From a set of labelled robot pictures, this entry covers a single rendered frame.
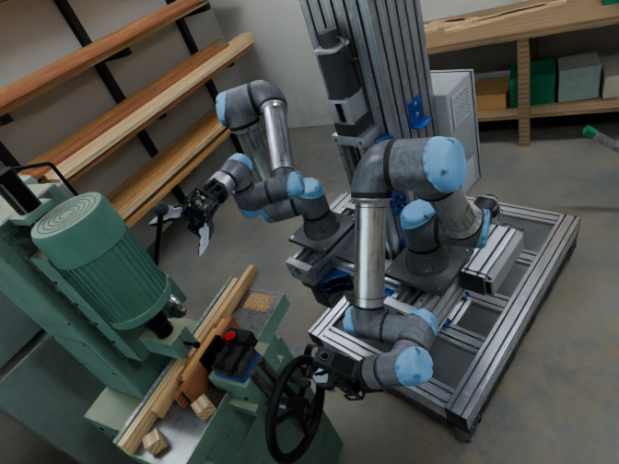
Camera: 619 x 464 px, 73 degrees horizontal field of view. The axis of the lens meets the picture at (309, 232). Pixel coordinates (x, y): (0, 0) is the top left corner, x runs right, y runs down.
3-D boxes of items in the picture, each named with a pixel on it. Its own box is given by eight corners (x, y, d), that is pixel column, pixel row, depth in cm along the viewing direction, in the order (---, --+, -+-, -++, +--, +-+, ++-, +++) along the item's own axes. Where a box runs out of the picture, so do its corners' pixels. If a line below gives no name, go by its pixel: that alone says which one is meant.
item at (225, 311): (162, 419, 117) (155, 411, 115) (157, 417, 118) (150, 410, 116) (258, 272, 154) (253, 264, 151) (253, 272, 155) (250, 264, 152)
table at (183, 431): (217, 501, 101) (206, 491, 98) (135, 462, 116) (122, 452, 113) (314, 307, 140) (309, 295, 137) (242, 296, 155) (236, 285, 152)
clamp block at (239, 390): (258, 406, 114) (244, 388, 109) (220, 395, 121) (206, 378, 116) (281, 360, 124) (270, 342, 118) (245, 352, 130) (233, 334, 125)
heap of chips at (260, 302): (265, 312, 137) (263, 308, 136) (241, 307, 142) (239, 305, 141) (275, 295, 141) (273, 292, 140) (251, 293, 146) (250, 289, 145)
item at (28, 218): (44, 242, 99) (-10, 183, 89) (27, 240, 103) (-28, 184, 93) (70, 220, 104) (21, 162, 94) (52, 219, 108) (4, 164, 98)
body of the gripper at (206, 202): (181, 199, 107) (207, 172, 115) (178, 218, 114) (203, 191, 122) (207, 214, 107) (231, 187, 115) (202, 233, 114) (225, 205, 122)
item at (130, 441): (132, 455, 111) (122, 446, 109) (127, 453, 112) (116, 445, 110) (243, 287, 150) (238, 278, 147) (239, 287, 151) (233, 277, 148)
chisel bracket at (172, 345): (185, 363, 119) (170, 345, 114) (152, 354, 126) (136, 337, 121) (200, 342, 124) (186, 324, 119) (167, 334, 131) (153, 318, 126)
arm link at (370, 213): (339, 139, 96) (336, 341, 103) (383, 136, 90) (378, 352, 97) (362, 142, 106) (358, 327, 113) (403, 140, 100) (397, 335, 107)
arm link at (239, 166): (259, 173, 129) (248, 149, 124) (241, 194, 122) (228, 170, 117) (239, 174, 133) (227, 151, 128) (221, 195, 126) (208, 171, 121)
